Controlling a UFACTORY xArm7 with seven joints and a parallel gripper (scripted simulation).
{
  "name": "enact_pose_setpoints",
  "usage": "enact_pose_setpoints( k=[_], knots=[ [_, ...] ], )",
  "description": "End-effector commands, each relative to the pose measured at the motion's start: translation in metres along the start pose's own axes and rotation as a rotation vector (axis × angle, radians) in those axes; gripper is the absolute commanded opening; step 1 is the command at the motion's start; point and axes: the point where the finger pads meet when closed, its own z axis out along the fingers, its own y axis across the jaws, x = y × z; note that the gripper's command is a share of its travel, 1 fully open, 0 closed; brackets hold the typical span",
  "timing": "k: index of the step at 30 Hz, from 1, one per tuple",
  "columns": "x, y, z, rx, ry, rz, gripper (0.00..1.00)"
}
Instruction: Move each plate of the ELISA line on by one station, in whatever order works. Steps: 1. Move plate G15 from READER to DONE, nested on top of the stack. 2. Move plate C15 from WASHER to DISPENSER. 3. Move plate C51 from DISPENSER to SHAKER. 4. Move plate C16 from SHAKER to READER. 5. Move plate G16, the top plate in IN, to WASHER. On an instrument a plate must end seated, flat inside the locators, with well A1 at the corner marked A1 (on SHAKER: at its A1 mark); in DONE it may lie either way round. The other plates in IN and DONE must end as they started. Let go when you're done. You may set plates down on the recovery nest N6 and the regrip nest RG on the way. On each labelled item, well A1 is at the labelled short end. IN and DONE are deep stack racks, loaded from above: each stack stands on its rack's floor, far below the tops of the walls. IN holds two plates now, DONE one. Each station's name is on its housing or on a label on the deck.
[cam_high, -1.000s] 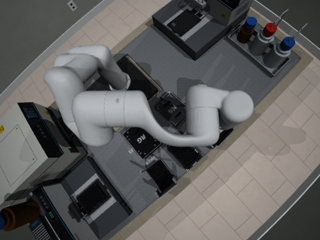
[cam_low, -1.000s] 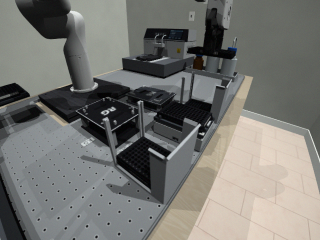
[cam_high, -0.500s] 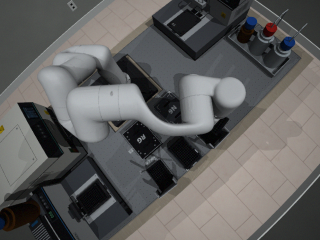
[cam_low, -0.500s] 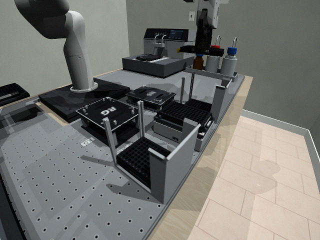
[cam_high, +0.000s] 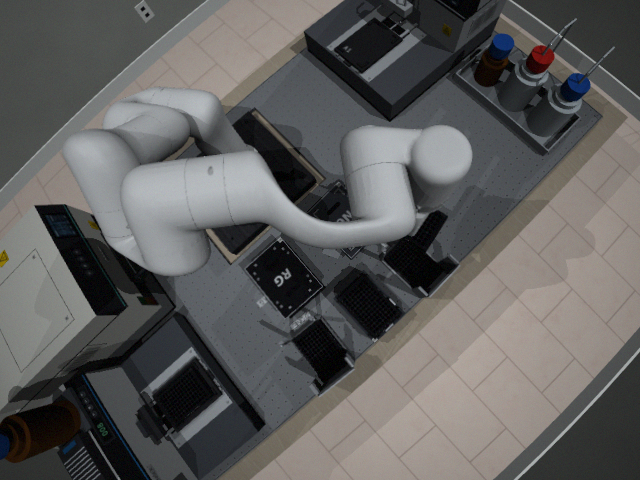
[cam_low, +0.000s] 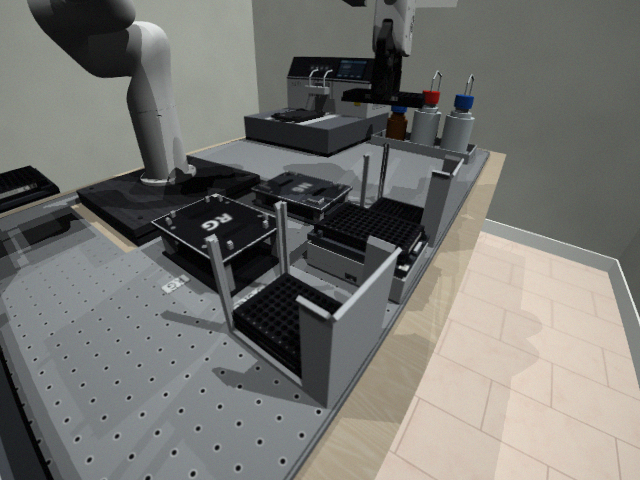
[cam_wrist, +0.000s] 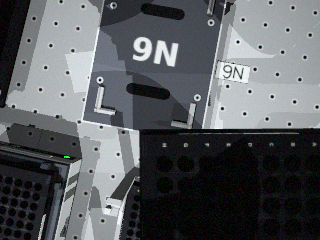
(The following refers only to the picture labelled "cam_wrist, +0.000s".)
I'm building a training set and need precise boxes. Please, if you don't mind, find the grey perforated breadboard table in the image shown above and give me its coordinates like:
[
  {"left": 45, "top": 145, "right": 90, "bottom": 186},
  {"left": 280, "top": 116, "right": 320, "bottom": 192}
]
[{"left": 0, "top": 0, "right": 320, "bottom": 240}]

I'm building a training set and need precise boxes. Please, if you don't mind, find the black regrip nest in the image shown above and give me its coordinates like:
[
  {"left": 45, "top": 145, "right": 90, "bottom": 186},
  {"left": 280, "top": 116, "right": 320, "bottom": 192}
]
[{"left": 0, "top": 0, "right": 31, "bottom": 108}]

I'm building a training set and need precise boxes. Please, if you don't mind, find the white label reading 9n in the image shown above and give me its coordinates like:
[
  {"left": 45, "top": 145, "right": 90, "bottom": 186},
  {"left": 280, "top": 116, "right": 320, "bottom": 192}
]
[{"left": 215, "top": 61, "right": 250, "bottom": 83}]

